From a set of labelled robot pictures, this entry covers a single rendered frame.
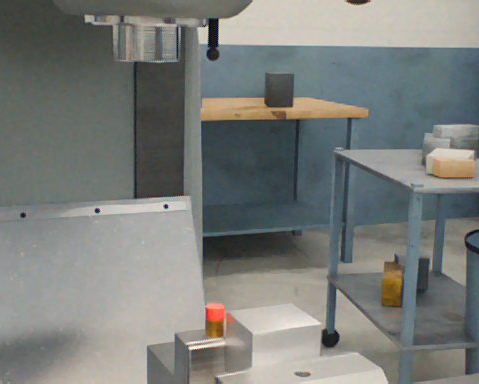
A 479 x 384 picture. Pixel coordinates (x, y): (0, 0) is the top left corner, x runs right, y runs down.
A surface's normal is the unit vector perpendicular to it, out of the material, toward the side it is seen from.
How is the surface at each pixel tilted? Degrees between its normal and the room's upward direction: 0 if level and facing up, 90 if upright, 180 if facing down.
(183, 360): 90
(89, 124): 90
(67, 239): 63
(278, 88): 90
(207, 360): 90
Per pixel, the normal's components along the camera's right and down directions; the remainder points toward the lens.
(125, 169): 0.37, 0.20
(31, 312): 0.33, -0.27
